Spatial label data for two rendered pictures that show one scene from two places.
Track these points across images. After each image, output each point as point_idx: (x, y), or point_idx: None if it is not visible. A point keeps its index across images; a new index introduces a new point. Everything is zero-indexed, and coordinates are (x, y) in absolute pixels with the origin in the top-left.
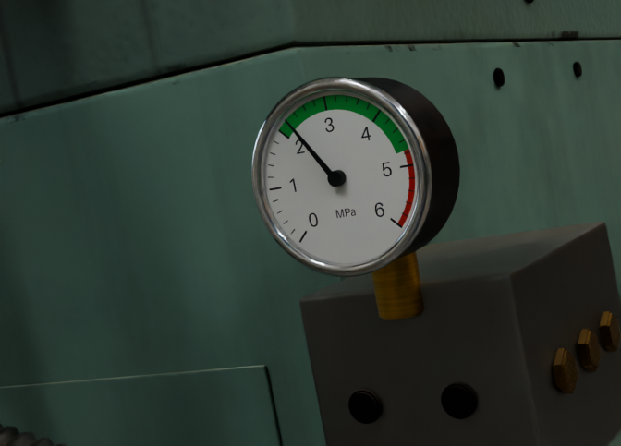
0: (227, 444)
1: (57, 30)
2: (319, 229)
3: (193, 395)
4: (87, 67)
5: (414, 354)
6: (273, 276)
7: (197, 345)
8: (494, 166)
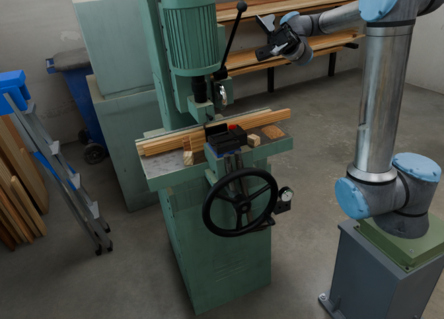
0: (259, 212)
1: (248, 183)
2: (285, 199)
3: (256, 209)
4: (250, 185)
5: (283, 203)
6: (265, 198)
7: (257, 205)
8: None
